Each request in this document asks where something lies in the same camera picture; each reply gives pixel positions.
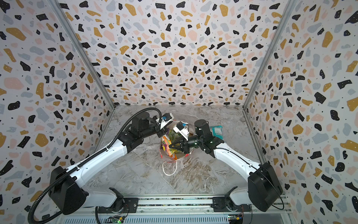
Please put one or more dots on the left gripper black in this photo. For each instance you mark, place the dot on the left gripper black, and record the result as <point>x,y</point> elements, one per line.
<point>162,131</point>

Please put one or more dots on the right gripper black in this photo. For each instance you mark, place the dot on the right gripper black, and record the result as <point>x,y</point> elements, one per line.
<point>184,147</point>

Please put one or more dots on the red paper gift bag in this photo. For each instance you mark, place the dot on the red paper gift bag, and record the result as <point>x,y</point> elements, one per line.
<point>166,159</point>

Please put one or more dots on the orange snack packet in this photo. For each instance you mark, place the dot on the orange snack packet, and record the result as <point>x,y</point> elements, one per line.
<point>165,148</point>

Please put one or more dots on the teal snack packet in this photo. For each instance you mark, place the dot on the teal snack packet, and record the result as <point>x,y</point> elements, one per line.
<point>217,131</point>

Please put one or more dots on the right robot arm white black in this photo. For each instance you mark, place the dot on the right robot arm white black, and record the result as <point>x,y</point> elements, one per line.
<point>263,187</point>

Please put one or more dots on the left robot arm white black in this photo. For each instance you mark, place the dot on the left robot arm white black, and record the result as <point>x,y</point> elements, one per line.
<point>71,194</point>

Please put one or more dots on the yellow green snack packet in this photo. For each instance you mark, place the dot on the yellow green snack packet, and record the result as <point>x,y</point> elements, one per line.
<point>173,136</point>

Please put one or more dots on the right circuit board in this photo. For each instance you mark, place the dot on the right circuit board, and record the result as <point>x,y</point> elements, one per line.
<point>235,219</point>

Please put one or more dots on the circuit board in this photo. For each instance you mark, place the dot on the circuit board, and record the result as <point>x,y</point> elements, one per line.
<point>116,220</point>
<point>235,219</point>

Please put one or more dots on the left circuit board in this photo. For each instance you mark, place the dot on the left circuit board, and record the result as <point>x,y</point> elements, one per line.
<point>116,220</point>

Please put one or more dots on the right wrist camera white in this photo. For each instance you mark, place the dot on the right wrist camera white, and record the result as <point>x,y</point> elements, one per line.
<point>182,129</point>

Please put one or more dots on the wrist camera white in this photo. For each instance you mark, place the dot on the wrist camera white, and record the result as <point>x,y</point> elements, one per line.
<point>166,119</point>
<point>182,129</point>

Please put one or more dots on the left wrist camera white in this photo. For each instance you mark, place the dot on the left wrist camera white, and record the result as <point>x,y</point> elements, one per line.
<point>166,119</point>

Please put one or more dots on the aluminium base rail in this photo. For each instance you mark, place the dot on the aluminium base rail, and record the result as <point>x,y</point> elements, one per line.
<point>181,209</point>

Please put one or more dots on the left corner aluminium post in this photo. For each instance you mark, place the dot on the left corner aluminium post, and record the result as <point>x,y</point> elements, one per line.
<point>55,6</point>

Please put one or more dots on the corner aluminium post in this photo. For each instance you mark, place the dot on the corner aluminium post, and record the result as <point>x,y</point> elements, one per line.
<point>55,6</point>
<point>271,48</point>

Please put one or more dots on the right corner aluminium post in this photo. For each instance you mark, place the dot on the right corner aluminium post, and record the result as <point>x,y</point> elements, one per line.
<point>271,48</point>

